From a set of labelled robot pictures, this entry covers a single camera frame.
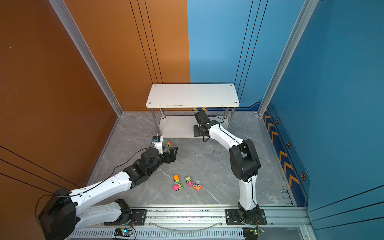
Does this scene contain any pink green toy truck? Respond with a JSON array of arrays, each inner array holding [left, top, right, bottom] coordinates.
[[174, 184, 183, 191]]

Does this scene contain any left aluminium corner post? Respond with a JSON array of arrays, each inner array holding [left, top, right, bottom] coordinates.
[[49, 0, 123, 117]]

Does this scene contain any right aluminium corner post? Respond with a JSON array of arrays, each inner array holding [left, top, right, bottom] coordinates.
[[258, 0, 319, 117]]

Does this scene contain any white two-tier shelf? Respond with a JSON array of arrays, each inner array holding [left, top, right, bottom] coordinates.
[[146, 84, 240, 139]]

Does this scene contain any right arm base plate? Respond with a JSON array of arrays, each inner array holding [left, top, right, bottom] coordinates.
[[225, 208, 268, 226]]

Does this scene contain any green pink toy car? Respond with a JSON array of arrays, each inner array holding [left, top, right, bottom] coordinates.
[[186, 176, 194, 187]]

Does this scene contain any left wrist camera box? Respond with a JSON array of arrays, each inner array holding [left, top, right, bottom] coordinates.
[[151, 136, 164, 155]]

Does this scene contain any left circuit board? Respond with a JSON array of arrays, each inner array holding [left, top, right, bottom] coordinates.
[[114, 228, 134, 239]]

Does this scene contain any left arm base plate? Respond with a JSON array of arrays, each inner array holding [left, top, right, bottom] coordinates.
[[104, 209, 147, 226]]

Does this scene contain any orange round toy car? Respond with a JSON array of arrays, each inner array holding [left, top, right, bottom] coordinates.
[[193, 182, 202, 191]]

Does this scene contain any circuit board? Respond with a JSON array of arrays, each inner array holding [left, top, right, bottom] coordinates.
[[114, 228, 134, 239], [242, 226, 265, 240]]

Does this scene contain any aluminium front rail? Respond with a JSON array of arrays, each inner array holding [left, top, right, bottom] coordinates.
[[69, 206, 317, 240]]

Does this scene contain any aluminium corner post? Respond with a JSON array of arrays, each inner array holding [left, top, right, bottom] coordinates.
[[258, 0, 319, 117], [49, 0, 123, 117]]

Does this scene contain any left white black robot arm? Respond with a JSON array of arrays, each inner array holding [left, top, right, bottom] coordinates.
[[38, 147, 178, 240]]

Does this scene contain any orange green toy car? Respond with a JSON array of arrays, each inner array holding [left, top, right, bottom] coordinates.
[[174, 175, 181, 185]]

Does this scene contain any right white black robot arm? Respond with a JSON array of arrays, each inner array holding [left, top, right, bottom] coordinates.
[[194, 111, 261, 222]]

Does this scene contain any right circuit board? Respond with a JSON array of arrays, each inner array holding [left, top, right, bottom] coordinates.
[[242, 226, 265, 240]]

